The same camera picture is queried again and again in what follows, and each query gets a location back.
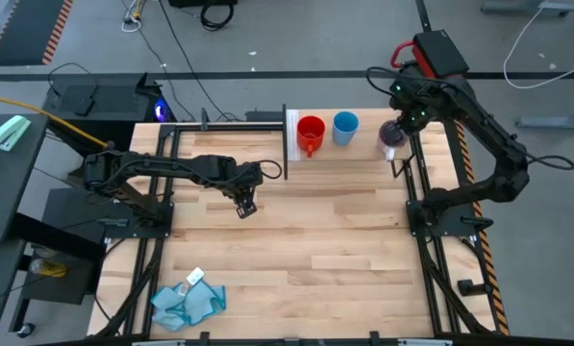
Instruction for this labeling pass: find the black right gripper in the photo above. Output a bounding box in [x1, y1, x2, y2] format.
[395, 102, 433, 138]

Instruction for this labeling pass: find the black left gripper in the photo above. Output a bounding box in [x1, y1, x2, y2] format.
[218, 161, 264, 220]

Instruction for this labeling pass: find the purple and white mug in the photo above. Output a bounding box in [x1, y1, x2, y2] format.
[376, 119, 411, 162]

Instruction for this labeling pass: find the blue plastic cup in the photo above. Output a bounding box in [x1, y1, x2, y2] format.
[331, 111, 361, 148]

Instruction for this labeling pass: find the red mug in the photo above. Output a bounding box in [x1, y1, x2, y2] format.
[296, 114, 327, 159]

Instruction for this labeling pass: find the wooden shelf with black sides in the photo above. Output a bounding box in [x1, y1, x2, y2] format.
[281, 104, 419, 181]

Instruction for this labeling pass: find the white card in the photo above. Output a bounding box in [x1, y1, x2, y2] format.
[186, 266, 206, 286]

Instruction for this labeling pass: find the red and black power box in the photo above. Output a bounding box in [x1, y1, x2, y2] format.
[389, 29, 471, 81]

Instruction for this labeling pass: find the blue microfibre cloth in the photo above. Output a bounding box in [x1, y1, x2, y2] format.
[149, 280, 228, 334]

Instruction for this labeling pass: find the orange black hazard tape strip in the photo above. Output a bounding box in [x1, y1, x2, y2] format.
[454, 121, 512, 337]

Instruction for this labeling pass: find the black computer tower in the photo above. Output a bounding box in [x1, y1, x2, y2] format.
[41, 71, 178, 156]

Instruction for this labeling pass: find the black low cart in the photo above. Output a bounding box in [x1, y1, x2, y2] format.
[7, 186, 109, 334]

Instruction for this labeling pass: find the yellow bottle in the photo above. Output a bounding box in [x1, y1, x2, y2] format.
[28, 259, 69, 280]

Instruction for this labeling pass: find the black side desk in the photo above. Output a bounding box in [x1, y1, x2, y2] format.
[0, 112, 50, 247]

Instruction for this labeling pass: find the mint green stapler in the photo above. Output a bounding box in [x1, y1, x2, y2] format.
[0, 114, 33, 153]

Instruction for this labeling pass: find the black mat with orange stripes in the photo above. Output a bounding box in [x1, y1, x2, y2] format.
[0, 0, 75, 67]

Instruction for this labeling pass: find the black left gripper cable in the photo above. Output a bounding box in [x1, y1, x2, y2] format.
[259, 159, 285, 181]

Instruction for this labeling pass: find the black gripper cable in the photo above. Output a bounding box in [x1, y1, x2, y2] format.
[524, 152, 574, 172]
[259, 159, 285, 181]

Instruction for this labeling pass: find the black aluminium table frame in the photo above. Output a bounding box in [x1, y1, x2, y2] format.
[92, 121, 507, 338]

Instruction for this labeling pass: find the white floor cable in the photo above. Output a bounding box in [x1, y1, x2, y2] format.
[502, 0, 574, 90]

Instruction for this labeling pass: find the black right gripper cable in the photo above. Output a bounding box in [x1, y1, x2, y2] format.
[524, 152, 574, 172]

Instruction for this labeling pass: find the long black floor cable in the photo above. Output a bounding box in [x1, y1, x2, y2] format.
[157, 0, 242, 123]

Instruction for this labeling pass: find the coiled black floor cable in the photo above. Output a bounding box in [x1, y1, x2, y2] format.
[199, 1, 236, 33]

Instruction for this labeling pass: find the white plug with cable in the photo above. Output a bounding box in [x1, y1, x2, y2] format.
[120, 0, 147, 35]

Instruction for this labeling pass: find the hanging yellow cable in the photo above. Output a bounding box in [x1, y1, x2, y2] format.
[0, 91, 113, 149]

